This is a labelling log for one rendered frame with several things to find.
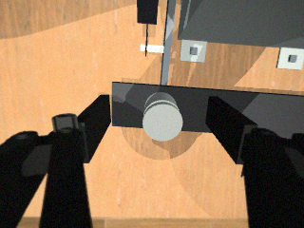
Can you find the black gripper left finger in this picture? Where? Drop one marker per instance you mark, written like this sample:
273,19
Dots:
60,155

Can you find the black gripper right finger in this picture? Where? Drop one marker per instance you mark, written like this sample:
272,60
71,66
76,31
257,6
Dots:
273,167

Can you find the black long thin rod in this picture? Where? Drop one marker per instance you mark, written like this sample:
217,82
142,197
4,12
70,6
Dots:
147,13

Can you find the grey cylinder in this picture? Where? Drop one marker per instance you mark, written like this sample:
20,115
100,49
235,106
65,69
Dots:
162,120

